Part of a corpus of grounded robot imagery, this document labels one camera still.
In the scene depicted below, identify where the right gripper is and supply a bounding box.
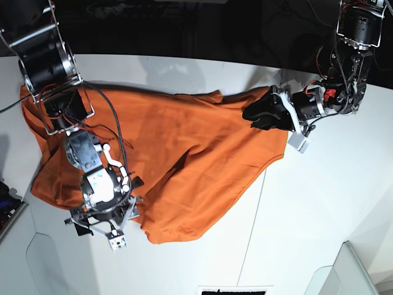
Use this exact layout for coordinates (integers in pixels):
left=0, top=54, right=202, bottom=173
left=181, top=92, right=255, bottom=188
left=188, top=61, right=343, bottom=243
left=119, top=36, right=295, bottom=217
left=64, top=176, right=144, bottom=238

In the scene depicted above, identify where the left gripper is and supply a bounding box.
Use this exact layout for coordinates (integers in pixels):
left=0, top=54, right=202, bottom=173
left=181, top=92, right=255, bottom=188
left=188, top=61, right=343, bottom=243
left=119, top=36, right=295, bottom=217
left=243, top=84, right=334, bottom=137

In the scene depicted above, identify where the orange t-shirt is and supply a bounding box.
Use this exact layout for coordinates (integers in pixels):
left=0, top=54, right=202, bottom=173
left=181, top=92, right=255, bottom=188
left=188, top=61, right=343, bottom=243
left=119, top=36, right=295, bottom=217
left=20, top=82, right=291, bottom=245

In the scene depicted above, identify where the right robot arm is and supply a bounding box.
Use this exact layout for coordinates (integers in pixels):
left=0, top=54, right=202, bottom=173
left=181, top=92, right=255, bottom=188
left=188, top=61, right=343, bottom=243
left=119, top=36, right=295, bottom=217
left=1, top=1, right=142, bottom=248

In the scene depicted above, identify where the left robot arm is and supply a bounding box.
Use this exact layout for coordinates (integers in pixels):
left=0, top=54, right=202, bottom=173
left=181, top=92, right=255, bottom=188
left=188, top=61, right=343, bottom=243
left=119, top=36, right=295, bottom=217
left=243, top=1, right=392, bottom=137

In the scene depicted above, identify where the grey bin left edge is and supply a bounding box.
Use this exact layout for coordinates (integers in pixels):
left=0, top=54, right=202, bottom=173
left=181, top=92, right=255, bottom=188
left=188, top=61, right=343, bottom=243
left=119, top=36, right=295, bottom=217
left=1, top=178, right=28, bottom=242

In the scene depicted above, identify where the black white marker card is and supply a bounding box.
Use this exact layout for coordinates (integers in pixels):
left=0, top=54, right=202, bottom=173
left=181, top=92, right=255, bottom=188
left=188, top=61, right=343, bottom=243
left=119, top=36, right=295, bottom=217
left=196, top=286, right=274, bottom=295

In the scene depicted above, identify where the white panel right corner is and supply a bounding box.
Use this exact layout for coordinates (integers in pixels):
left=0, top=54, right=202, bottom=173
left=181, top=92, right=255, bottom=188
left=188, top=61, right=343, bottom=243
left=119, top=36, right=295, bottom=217
left=305, top=241, right=379, bottom=295

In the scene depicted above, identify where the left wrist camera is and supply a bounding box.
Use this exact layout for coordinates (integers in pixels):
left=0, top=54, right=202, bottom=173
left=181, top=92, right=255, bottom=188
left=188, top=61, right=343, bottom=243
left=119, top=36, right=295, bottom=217
left=287, top=133, right=309, bottom=154

